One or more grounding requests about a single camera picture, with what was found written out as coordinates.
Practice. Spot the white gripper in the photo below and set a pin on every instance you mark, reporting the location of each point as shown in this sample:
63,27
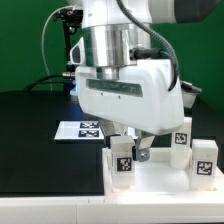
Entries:
143,98

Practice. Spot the white square tabletop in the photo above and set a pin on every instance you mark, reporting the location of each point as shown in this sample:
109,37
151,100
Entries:
154,176

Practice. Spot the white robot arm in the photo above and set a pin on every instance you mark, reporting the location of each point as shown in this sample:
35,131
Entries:
118,33

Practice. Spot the white front fence bar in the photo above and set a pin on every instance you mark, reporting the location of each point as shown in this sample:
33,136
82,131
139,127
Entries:
192,207

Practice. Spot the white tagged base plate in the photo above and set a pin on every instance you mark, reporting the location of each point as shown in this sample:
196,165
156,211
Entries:
79,130

